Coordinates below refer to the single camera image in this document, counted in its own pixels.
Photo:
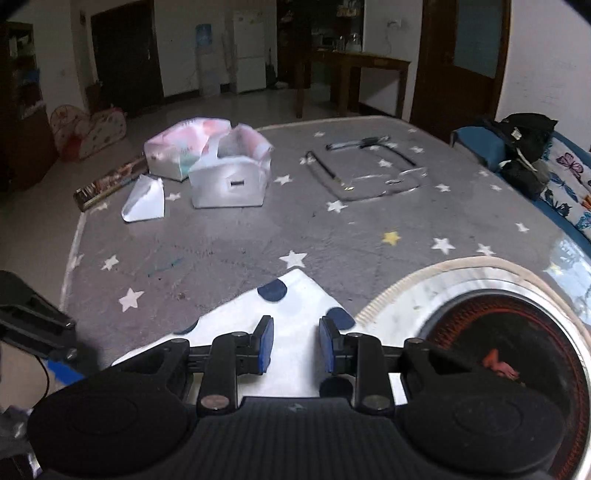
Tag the butterfly pillow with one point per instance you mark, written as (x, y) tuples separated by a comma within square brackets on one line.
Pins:
[(572, 184)]

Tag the white fridge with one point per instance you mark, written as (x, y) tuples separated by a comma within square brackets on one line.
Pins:
[(249, 50)]

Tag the black bag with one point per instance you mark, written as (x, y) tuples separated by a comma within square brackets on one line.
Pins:
[(526, 129)]

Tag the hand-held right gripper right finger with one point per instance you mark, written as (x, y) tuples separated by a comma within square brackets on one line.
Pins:
[(325, 348)]

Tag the pink pastel storage box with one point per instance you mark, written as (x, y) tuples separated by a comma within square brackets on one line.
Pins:
[(175, 147)]

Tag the grey star mat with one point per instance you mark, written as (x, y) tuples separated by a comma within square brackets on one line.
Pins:
[(231, 230)]

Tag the glass jug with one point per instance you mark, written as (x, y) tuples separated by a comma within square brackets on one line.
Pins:
[(353, 42)]

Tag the dark shelf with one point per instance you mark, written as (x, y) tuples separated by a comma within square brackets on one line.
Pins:
[(23, 115)]

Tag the water dispenser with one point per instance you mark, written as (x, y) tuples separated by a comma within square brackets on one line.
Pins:
[(208, 64)]

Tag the wooden table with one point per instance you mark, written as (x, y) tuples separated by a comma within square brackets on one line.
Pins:
[(364, 62)]

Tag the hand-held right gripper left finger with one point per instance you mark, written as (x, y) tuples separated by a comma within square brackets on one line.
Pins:
[(265, 346)]

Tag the clear plastic piece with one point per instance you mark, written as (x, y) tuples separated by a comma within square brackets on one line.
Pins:
[(408, 175)]

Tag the dark wooden door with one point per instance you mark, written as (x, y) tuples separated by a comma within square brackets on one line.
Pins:
[(124, 55)]

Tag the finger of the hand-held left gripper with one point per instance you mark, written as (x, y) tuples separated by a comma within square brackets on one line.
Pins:
[(46, 332)]

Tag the black and silver tool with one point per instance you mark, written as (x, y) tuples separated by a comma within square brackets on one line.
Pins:
[(355, 143)]

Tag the pink play tent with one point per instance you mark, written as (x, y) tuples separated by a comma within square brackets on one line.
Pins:
[(97, 131)]

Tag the white storage box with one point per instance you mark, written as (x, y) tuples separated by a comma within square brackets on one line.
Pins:
[(226, 189)]

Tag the white polka dot garment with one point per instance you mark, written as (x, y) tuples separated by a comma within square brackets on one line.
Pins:
[(295, 300)]

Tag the wooden door with glass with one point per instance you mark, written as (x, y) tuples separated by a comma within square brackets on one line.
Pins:
[(438, 83)]

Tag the long patterned box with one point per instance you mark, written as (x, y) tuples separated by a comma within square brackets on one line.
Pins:
[(111, 182)]

